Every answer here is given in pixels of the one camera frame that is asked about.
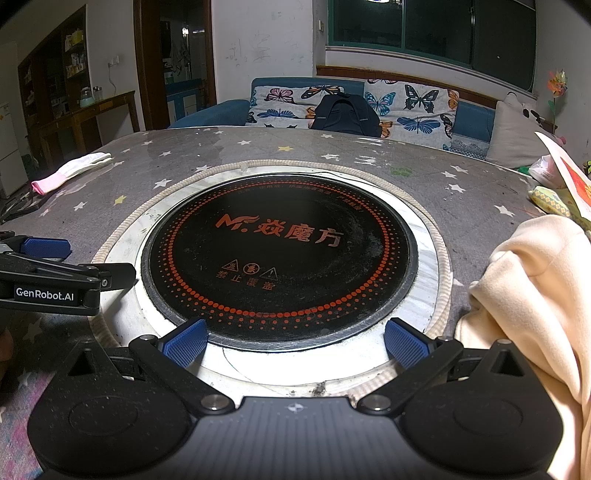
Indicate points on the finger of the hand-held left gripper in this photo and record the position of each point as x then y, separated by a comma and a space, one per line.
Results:
92, 273
46, 248

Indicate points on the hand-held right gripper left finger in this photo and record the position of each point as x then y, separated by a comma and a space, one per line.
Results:
184, 342

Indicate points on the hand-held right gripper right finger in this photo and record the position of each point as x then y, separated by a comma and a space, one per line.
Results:
406, 342

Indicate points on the cream garment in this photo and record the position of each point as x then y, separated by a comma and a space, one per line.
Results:
535, 300

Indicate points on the black eyeglasses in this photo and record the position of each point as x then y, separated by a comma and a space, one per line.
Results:
18, 207

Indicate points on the pink and white sock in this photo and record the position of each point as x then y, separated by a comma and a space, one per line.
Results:
69, 170

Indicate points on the round black induction cooktop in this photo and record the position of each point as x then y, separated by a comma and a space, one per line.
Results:
277, 258

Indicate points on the dark wooden side table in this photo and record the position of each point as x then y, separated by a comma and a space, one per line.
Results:
92, 113

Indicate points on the teal jug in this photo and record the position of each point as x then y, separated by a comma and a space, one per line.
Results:
87, 98

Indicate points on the glass jar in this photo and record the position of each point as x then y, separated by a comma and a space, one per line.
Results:
97, 93

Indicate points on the dark wooden shelf cabinet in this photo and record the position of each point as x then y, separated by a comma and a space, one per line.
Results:
51, 69

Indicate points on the blue cabinet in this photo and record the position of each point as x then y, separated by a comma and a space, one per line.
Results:
184, 99

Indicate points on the yellow green patterned packet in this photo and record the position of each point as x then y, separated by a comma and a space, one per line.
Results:
549, 201

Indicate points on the blue sofa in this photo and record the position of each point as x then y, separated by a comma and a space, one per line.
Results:
217, 113

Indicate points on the grey star tablecloth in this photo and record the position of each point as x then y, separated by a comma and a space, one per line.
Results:
323, 150

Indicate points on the white pink plastic bag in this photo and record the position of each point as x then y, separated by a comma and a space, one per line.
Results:
547, 170

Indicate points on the white cushion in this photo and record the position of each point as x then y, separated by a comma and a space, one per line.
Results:
512, 134

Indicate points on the black backpack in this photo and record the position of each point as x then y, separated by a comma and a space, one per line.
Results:
344, 115

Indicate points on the white paper with red print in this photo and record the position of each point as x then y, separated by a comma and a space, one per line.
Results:
575, 170

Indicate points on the butterfly print blanket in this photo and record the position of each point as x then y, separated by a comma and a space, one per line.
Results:
286, 101

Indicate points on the colourful paper flower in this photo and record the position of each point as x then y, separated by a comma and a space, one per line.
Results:
557, 85

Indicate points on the green framed window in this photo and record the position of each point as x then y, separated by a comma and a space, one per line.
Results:
434, 32

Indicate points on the white wall socket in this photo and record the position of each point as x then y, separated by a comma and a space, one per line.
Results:
114, 60

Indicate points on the dark wooden door frame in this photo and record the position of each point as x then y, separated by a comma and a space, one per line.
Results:
143, 64

